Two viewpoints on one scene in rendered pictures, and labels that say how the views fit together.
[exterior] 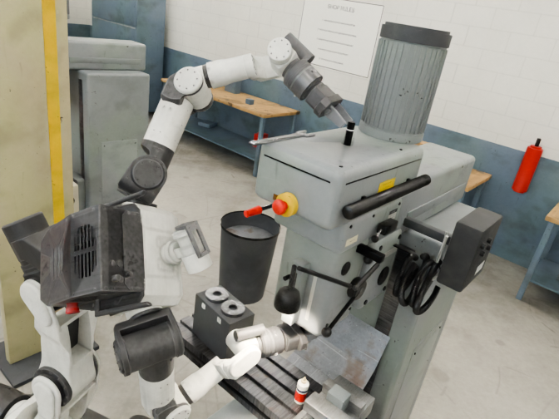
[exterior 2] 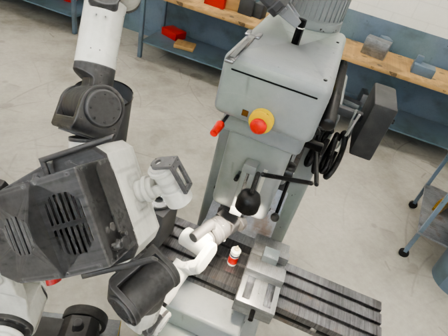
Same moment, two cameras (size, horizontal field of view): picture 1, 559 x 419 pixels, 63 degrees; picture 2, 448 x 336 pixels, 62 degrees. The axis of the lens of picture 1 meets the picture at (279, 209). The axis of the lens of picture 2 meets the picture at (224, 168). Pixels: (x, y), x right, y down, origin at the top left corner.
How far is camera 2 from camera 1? 0.53 m
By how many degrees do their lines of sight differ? 27
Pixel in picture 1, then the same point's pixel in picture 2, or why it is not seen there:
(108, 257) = (102, 225)
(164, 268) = (141, 207)
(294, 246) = (241, 148)
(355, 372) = (262, 225)
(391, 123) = (323, 13)
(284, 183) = (258, 99)
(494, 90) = not seen: outside the picture
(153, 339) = (154, 284)
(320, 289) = (269, 183)
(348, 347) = not seen: hidden behind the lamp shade
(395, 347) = (292, 199)
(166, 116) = (103, 29)
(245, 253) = not seen: hidden behind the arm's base
